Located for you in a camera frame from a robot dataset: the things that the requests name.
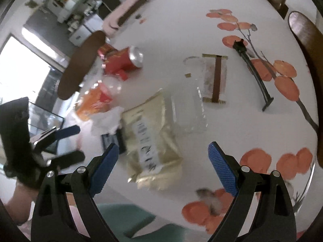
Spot white paper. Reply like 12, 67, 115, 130
90, 106, 124, 136

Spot orange label plastic bottle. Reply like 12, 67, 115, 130
75, 70, 128, 121

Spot red can gold lettering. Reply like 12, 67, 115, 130
102, 46, 144, 81

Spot gold tea pouch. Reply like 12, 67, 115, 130
122, 90, 182, 190

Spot clear wrapper brown strip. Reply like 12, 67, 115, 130
183, 54, 228, 104

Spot blue gum box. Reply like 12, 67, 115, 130
101, 129, 126, 155

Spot red can upright-lying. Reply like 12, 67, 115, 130
98, 44, 119, 68

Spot person left hand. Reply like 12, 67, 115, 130
4, 181, 38, 226

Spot green trouser legs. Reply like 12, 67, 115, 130
97, 204, 209, 241

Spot white kitchen cabinet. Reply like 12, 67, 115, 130
46, 0, 102, 46

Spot black disposable razor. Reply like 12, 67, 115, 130
233, 39, 274, 112

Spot wooden chair near right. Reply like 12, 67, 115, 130
288, 11, 322, 166

